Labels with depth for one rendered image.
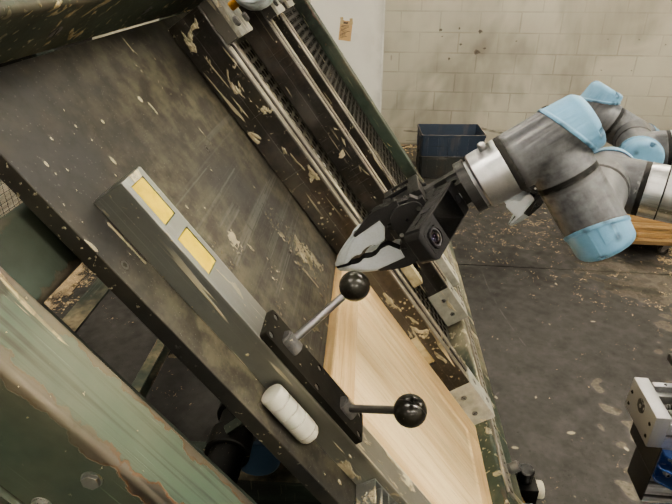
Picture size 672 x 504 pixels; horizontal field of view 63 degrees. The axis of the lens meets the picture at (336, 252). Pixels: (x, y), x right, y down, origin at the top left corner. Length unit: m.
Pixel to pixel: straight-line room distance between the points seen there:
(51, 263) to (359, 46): 4.32
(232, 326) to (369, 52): 4.25
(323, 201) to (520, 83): 5.40
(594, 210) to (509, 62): 5.64
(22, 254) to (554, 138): 0.56
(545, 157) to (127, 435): 0.52
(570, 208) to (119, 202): 0.50
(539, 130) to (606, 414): 2.36
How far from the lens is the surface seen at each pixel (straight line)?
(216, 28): 1.02
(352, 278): 0.65
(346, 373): 0.85
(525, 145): 0.69
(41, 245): 0.58
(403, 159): 2.50
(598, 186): 0.71
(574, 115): 0.70
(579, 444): 2.76
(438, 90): 6.27
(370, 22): 4.75
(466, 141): 5.36
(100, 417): 0.42
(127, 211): 0.59
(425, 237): 0.63
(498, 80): 6.33
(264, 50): 1.43
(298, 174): 1.05
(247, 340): 0.64
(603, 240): 0.72
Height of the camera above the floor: 1.88
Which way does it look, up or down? 28 degrees down
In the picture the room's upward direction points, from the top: straight up
